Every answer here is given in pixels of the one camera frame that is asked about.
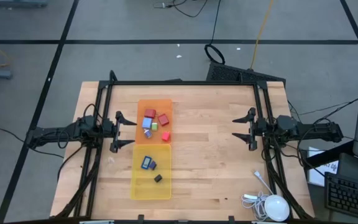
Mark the black perforated panel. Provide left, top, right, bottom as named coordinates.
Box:
left=206, top=61, right=287, bottom=85

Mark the white coiled cable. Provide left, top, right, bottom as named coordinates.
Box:
left=241, top=170, right=275, bottom=220

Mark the black cable with coil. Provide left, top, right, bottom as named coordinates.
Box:
left=204, top=0, right=226, bottom=65

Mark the orange translucent plastic bin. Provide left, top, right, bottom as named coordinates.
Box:
left=134, top=98, right=173, bottom=146

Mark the white paper sheet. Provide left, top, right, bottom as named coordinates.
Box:
left=308, top=146, right=339, bottom=187

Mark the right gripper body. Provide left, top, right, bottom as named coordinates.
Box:
left=248, top=107, right=267, bottom=152

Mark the yellow hanging cable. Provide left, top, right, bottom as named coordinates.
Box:
left=249, top=0, right=275, bottom=70

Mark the black computer keyboard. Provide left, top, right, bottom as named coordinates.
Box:
left=324, top=172, right=358, bottom=222

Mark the blue digital timer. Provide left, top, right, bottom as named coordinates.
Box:
left=140, top=155, right=152, bottom=170

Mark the white round hub device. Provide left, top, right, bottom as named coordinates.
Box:
left=264, top=194, right=291, bottom=222

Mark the yellow translucent plastic bin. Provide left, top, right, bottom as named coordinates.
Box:
left=130, top=143, right=172, bottom=200

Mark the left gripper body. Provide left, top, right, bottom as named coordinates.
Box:
left=103, top=111, right=122, bottom=154

